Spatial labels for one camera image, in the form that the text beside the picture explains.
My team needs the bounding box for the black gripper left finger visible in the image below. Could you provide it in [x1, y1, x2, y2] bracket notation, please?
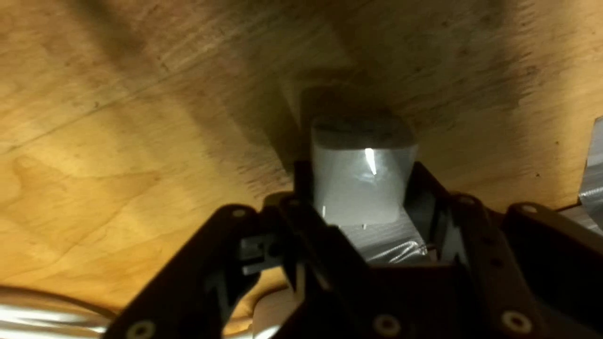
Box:
[102, 159, 404, 339]

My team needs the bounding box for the white power cord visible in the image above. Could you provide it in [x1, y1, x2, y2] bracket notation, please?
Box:
[0, 285, 123, 339]

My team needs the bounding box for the white charging adapter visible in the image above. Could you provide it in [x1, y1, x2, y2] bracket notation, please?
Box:
[308, 116, 436, 266]

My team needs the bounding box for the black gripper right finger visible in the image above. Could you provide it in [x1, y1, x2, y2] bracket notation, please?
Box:
[402, 161, 603, 339]

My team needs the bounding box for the grey tape strip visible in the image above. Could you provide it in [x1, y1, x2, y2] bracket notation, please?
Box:
[575, 116, 603, 238]

